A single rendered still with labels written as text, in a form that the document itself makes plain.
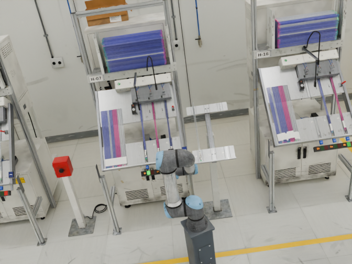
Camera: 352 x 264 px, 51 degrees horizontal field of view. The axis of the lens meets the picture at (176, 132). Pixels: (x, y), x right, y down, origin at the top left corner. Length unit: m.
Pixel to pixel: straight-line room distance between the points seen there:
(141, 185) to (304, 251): 1.55
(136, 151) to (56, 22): 2.21
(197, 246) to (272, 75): 1.61
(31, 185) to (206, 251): 1.82
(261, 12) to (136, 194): 2.03
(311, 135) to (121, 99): 1.64
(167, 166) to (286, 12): 1.82
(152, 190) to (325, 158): 1.69
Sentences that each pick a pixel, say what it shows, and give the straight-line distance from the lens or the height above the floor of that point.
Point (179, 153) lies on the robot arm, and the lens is 2.29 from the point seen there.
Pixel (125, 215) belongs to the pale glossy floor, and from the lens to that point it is 3.77.
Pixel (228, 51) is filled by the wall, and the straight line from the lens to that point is 4.83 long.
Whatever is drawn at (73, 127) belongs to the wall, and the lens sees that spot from 5.25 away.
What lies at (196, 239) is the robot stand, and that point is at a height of 0.51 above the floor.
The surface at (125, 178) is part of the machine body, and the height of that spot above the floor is 0.39.
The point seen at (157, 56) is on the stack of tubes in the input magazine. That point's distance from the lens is 3.18.
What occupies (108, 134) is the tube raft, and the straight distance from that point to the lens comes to 3.21.
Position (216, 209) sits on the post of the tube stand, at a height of 0.03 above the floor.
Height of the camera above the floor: 2.42
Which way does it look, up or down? 29 degrees down
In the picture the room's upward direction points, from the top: 8 degrees counter-clockwise
